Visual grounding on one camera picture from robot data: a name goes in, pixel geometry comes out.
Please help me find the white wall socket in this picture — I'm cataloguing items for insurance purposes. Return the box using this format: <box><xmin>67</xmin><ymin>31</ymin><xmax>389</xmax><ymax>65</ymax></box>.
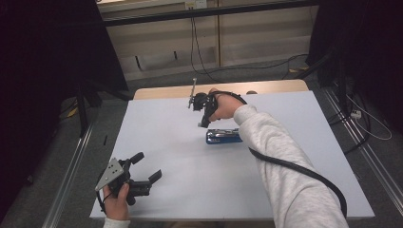
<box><xmin>184</xmin><ymin>0</ymin><xmax>208</xmax><ymax>10</ymax></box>

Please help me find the metal floor rail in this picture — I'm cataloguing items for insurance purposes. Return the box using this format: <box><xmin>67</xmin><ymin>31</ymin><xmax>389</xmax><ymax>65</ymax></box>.
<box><xmin>322</xmin><ymin>87</ymin><xmax>403</xmax><ymax>217</ymax></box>
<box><xmin>41</xmin><ymin>124</ymin><xmax>93</xmax><ymax>228</ymax></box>

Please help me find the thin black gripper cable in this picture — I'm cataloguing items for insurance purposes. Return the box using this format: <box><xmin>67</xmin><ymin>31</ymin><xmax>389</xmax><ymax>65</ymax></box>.
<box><xmin>95</xmin><ymin>188</ymin><xmax>114</xmax><ymax>214</ymax></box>

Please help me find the person's left hand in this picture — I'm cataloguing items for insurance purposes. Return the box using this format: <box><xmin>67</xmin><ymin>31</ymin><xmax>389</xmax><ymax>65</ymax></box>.
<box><xmin>102</xmin><ymin>182</ymin><xmax>131</xmax><ymax>221</ymax></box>

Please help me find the black metal stand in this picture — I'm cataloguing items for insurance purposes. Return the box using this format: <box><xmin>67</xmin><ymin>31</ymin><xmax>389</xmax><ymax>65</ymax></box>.
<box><xmin>293</xmin><ymin>47</ymin><xmax>353</xmax><ymax>124</ymax></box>
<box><xmin>75</xmin><ymin>80</ymin><xmax>134</xmax><ymax>139</ymax></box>

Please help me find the blue stapler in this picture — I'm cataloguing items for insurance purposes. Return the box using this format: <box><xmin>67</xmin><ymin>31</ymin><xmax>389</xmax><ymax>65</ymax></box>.
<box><xmin>205</xmin><ymin>127</ymin><xmax>244</xmax><ymax>145</ymax></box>

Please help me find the black wall cable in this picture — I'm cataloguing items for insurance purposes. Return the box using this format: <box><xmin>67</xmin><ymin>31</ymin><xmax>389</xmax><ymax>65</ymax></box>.
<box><xmin>189</xmin><ymin>16</ymin><xmax>221</xmax><ymax>84</ymax></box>

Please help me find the white floor cable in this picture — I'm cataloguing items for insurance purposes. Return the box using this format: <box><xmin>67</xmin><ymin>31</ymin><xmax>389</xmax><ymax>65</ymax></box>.
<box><xmin>345</xmin><ymin>94</ymin><xmax>393</xmax><ymax>142</ymax></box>

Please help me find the black curtain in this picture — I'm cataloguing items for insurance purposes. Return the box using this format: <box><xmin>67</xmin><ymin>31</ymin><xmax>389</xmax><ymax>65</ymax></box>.
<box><xmin>0</xmin><ymin>0</ymin><xmax>129</xmax><ymax>222</ymax></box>
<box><xmin>305</xmin><ymin>0</ymin><xmax>403</xmax><ymax>134</ymax></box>

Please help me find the wooden table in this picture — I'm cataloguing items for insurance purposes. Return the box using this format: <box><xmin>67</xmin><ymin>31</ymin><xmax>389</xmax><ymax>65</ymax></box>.
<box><xmin>132</xmin><ymin>79</ymin><xmax>310</xmax><ymax>101</ymax></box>

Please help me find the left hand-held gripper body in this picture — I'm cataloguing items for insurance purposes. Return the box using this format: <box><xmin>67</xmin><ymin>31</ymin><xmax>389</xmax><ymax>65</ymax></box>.
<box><xmin>94</xmin><ymin>157</ymin><xmax>152</xmax><ymax>207</ymax></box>

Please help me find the black floor cable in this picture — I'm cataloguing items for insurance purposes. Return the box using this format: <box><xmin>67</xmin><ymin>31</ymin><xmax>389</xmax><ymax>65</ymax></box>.
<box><xmin>218</xmin><ymin>52</ymin><xmax>310</xmax><ymax>80</ymax></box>

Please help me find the white table cover board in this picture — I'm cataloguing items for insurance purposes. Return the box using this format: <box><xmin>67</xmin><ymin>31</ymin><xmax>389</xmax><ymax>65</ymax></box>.
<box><xmin>89</xmin><ymin>90</ymin><xmax>375</xmax><ymax>221</ymax></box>

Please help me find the thick black gripper cable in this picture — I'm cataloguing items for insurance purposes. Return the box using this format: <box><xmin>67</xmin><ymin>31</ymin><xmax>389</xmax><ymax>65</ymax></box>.
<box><xmin>208</xmin><ymin>90</ymin><xmax>349</xmax><ymax>219</ymax></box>

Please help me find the person's right hand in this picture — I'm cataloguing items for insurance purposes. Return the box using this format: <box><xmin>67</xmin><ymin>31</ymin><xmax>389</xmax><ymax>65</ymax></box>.
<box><xmin>207</xmin><ymin>87</ymin><xmax>244</xmax><ymax>123</ymax></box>

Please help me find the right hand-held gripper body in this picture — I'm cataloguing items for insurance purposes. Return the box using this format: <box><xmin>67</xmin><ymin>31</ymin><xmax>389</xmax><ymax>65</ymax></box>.
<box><xmin>197</xmin><ymin>92</ymin><xmax>221</xmax><ymax>129</ymax></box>

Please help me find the black horizontal bar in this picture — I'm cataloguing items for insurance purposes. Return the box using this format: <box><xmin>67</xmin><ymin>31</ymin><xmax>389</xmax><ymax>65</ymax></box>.
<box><xmin>103</xmin><ymin>0</ymin><xmax>319</xmax><ymax>28</ymax></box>

